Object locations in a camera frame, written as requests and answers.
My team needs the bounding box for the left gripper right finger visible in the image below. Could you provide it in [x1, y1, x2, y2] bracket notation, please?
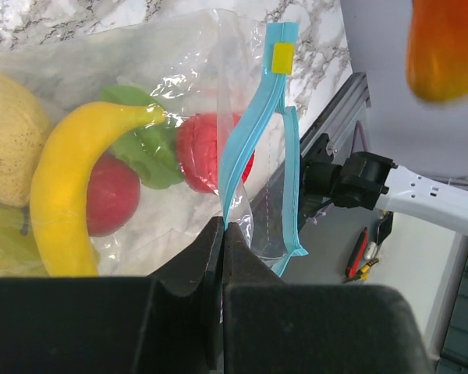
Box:
[223, 224, 433, 373]

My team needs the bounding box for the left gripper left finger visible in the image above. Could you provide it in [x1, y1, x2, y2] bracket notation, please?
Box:
[0, 217, 223, 373]

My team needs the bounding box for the red apple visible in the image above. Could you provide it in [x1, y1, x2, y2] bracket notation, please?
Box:
[87, 153, 140, 237]

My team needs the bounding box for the green lime fruit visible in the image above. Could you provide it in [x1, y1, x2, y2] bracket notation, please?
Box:
[99, 85, 183, 189]

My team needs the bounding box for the yellow banana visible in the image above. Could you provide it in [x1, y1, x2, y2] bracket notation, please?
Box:
[30, 101, 165, 277]

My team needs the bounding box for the yellow star fruit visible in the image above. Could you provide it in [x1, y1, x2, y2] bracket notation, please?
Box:
[0, 206, 48, 277]

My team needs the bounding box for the red strawberry toy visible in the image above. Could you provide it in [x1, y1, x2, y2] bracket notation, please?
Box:
[174, 111, 257, 195]

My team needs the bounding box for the clear zip top bag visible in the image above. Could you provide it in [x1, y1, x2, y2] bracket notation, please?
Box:
[0, 10, 305, 276]

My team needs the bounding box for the yellow pear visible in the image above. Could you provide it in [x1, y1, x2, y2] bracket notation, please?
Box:
[0, 72, 51, 207]

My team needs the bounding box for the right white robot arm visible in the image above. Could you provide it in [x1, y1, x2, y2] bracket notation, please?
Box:
[303, 151, 468, 237]

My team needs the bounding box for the red handled tool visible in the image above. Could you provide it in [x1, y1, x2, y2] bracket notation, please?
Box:
[345, 227, 370, 278]

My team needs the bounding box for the aluminium frame rail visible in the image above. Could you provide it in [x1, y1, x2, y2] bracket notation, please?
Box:
[300, 72, 371, 157]

